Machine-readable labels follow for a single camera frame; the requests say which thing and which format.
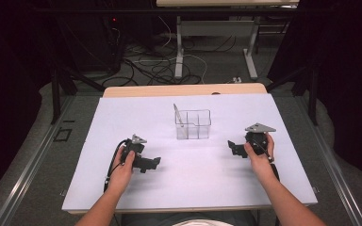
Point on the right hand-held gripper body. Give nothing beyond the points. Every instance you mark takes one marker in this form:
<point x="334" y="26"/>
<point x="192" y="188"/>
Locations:
<point x="257" y="139"/>

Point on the person's lap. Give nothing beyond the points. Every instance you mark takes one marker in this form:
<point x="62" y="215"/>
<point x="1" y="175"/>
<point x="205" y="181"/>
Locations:
<point x="157" y="219"/>

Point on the aluminium floor rail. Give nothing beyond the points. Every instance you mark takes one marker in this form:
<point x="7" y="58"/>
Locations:
<point x="28" y="179"/>
<point x="336" y="175"/>

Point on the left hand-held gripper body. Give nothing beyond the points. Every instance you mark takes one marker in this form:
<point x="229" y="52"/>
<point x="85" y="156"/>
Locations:
<point x="138" y="149"/>

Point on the white metal frame desk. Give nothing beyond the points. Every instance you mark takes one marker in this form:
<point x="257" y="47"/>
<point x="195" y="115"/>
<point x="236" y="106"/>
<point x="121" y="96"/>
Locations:
<point x="178" y="47"/>

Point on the person's left hand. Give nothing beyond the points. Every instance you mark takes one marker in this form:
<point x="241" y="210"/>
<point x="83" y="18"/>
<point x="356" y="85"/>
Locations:
<point x="121" y="177"/>

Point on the clear plastic compartment organizer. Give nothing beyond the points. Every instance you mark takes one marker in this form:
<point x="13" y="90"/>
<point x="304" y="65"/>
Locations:
<point x="198" y="132"/>

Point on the black computer tower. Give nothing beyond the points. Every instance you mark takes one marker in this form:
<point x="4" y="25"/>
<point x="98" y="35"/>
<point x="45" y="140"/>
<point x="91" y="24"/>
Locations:
<point x="91" y="47"/>

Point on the white power plug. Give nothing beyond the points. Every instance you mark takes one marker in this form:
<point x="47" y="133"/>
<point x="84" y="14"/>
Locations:
<point x="237" y="80"/>

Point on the white pen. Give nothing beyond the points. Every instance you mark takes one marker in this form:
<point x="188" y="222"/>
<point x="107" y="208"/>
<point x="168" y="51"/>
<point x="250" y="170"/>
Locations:
<point x="177" y="114"/>

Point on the white table mat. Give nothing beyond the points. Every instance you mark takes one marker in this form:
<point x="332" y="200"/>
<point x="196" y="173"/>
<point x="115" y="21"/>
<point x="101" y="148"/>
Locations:
<point x="185" y="185"/>

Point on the black metal stand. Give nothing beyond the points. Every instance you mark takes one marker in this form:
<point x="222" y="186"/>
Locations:
<point x="56" y="94"/>
<point x="312" y="94"/>

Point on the person's right hand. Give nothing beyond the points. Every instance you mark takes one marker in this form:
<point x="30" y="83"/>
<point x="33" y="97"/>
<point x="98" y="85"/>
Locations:
<point x="262" y="164"/>

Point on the dark curtain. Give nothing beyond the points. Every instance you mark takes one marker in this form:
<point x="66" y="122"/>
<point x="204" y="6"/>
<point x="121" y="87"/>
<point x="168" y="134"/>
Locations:
<point x="9" y="94"/>
<point x="352" y="78"/>

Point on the small dark table grommet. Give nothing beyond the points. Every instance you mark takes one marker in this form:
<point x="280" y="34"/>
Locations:
<point x="215" y="93"/>

